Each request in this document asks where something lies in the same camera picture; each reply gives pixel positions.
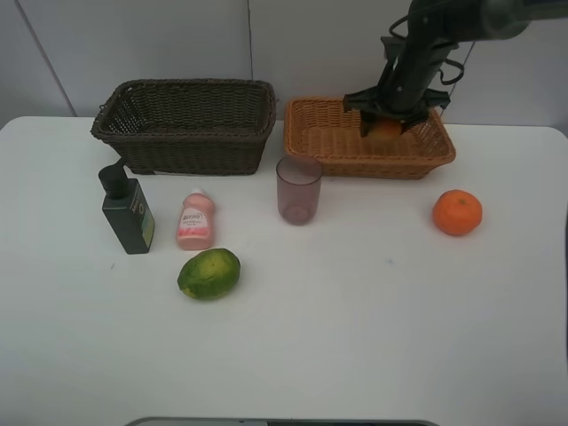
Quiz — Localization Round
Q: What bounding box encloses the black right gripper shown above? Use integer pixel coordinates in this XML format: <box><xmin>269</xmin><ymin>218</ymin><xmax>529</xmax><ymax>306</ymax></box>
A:
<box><xmin>343</xmin><ymin>66</ymin><xmax>449</xmax><ymax>138</ymax></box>

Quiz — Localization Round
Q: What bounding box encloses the red peach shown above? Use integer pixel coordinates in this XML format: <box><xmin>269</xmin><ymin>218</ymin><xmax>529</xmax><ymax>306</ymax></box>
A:
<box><xmin>367</xmin><ymin>118</ymin><xmax>403</xmax><ymax>141</ymax></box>

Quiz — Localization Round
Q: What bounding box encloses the purple translucent cup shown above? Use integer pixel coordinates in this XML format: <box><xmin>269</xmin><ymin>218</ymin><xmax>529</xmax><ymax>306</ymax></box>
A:
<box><xmin>276</xmin><ymin>155</ymin><xmax>323</xmax><ymax>225</ymax></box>

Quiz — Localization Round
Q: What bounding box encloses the orange tangerine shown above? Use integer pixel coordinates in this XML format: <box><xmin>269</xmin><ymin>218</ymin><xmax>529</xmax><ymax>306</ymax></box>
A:
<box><xmin>432</xmin><ymin>189</ymin><xmax>483</xmax><ymax>236</ymax></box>

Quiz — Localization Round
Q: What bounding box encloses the pink detergent bottle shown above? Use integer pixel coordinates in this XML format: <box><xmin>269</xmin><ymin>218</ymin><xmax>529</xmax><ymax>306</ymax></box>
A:
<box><xmin>176</xmin><ymin>189</ymin><xmax>216</xmax><ymax>251</ymax></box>

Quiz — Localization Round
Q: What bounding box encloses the green mango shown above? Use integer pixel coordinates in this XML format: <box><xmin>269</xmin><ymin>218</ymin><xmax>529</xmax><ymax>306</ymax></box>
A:
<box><xmin>177</xmin><ymin>248</ymin><xmax>241</xmax><ymax>300</ymax></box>

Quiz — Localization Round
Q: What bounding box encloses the dark green pump bottle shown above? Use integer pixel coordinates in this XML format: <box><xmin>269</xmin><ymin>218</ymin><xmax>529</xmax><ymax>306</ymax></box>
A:
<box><xmin>99</xmin><ymin>159</ymin><xmax>155</xmax><ymax>255</ymax></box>

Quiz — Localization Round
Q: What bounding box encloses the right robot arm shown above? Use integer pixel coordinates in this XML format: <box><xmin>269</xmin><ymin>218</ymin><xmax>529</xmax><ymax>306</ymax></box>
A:
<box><xmin>343</xmin><ymin>0</ymin><xmax>567</xmax><ymax>137</ymax></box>

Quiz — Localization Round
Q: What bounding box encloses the orange wicker basket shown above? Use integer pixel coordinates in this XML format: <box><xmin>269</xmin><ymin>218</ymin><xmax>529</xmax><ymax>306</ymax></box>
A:
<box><xmin>284</xmin><ymin>97</ymin><xmax>456</xmax><ymax>180</ymax></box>

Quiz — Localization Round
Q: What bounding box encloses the dark brown wicker basket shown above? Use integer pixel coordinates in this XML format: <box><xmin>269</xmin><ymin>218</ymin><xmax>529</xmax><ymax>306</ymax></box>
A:
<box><xmin>91</xmin><ymin>79</ymin><xmax>276</xmax><ymax>176</ymax></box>

